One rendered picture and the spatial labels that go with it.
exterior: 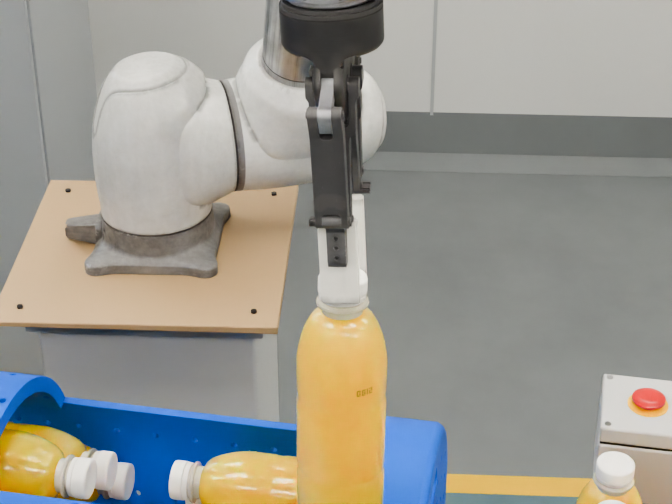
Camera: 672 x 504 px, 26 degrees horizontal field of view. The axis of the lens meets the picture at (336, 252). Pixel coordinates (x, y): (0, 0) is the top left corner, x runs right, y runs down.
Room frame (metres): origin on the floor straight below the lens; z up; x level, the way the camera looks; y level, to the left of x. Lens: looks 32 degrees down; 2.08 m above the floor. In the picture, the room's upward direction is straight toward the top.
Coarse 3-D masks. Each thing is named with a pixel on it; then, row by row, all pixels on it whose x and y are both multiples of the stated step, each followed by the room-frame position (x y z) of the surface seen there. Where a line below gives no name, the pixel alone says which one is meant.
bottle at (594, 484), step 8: (592, 480) 1.15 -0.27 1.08; (632, 480) 1.14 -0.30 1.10; (584, 488) 1.15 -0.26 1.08; (592, 488) 1.14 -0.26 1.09; (600, 488) 1.13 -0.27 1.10; (608, 488) 1.12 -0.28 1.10; (616, 488) 1.12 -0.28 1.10; (624, 488) 1.12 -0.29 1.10; (632, 488) 1.14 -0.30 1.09; (584, 496) 1.14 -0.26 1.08; (592, 496) 1.13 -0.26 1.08; (600, 496) 1.13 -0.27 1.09; (608, 496) 1.12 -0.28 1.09; (616, 496) 1.12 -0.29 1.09; (624, 496) 1.12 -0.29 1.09; (632, 496) 1.13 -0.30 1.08
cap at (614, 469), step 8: (600, 456) 1.15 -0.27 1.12; (608, 456) 1.15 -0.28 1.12; (616, 456) 1.15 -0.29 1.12; (624, 456) 1.15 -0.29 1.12; (600, 464) 1.14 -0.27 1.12; (608, 464) 1.14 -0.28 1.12; (616, 464) 1.14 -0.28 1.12; (624, 464) 1.14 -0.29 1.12; (632, 464) 1.14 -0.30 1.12; (600, 472) 1.13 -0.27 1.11; (608, 472) 1.12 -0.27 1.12; (616, 472) 1.12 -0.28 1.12; (624, 472) 1.12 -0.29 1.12; (632, 472) 1.13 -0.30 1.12; (600, 480) 1.13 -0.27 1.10; (608, 480) 1.12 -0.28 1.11; (616, 480) 1.12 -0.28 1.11; (624, 480) 1.12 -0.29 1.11
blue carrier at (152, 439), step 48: (0, 384) 1.12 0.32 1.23; (48, 384) 1.18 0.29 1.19; (0, 432) 1.06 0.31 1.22; (96, 432) 1.21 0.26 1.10; (144, 432) 1.20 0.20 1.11; (192, 432) 1.19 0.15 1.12; (240, 432) 1.18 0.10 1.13; (288, 432) 1.17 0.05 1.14; (432, 432) 1.05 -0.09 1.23; (144, 480) 1.20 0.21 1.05; (384, 480) 0.98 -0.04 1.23; (432, 480) 1.00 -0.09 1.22
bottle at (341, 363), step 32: (320, 320) 0.94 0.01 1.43; (352, 320) 0.94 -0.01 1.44; (320, 352) 0.92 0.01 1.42; (352, 352) 0.92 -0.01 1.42; (384, 352) 0.94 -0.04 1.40; (320, 384) 0.91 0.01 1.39; (352, 384) 0.91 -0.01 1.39; (384, 384) 0.93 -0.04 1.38; (320, 416) 0.91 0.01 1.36; (352, 416) 0.91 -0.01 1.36; (384, 416) 0.93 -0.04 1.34; (320, 448) 0.91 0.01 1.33; (352, 448) 0.91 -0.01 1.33; (384, 448) 0.93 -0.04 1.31; (320, 480) 0.91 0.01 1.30; (352, 480) 0.90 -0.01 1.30
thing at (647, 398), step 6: (636, 390) 1.27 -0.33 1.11; (642, 390) 1.27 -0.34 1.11; (648, 390) 1.27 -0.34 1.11; (654, 390) 1.27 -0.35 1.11; (636, 396) 1.26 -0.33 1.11; (642, 396) 1.26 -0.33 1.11; (648, 396) 1.26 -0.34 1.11; (654, 396) 1.26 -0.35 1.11; (660, 396) 1.26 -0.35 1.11; (636, 402) 1.25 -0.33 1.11; (642, 402) 1.25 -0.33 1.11; (648, 402) 1.25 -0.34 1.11; (654, 402) 1.25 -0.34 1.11; (660, 402) 1.25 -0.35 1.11; (648, 408) 1.24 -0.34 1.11; (654, 408) 1.24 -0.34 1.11
